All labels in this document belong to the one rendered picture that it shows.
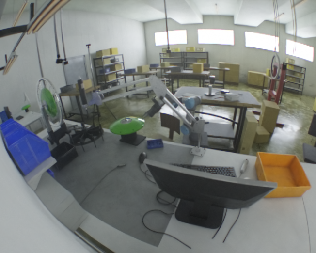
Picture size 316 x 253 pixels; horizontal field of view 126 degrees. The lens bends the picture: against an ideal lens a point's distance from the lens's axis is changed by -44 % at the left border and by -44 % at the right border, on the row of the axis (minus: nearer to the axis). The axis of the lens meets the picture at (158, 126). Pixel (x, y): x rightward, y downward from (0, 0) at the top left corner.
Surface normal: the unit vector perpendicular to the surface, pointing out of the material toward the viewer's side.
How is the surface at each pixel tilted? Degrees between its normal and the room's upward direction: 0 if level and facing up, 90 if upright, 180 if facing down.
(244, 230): 0
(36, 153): 92
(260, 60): 90
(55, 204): 0
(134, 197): 0
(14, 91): 90
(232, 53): 90
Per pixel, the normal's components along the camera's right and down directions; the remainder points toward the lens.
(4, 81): 0.90, 0.14
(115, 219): -0.07, -0.88
